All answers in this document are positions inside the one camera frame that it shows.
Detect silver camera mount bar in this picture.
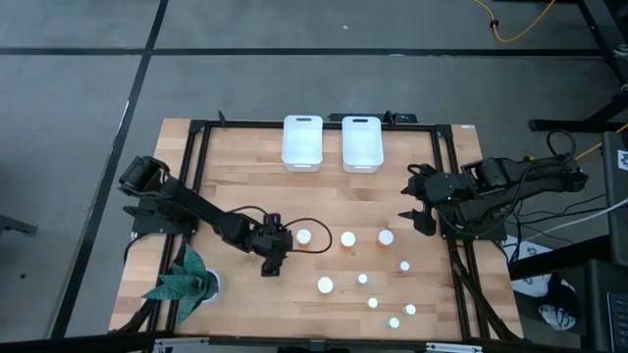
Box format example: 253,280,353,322
151,335,485,353

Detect white plant pot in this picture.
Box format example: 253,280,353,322
200,268,223,304

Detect grey furniture foot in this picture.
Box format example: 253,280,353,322
0,214,38,236

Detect green artificial plant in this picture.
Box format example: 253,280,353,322
141,243,221,326

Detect black desk leg frame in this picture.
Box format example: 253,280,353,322
527,0,628,133

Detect white plastic bin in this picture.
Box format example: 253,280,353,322
340,115,385,175
281,114,325,174

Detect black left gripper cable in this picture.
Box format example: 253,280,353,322
228,204,334,255

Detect yellow floor cable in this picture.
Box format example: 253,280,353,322
574,123,628,162

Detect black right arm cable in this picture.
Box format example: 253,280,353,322
546,128,578,163

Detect black computer case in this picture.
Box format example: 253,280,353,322
602,130,628,269

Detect yellow hanging cable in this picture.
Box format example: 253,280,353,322
472,0,558,44

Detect white cable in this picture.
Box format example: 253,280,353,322
504,196,628,246

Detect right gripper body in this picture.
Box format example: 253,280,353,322
410,169,473,206

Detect white and blue bag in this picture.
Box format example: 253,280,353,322
512,274,580,332

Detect black aluminium rig frame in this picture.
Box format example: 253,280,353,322
110,110,524,344

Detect black floor cables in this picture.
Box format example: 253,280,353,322
504,193,609,266

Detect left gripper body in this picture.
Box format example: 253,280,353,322
246,213,291,260

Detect black power strip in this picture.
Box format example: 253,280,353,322
328,111,418,125

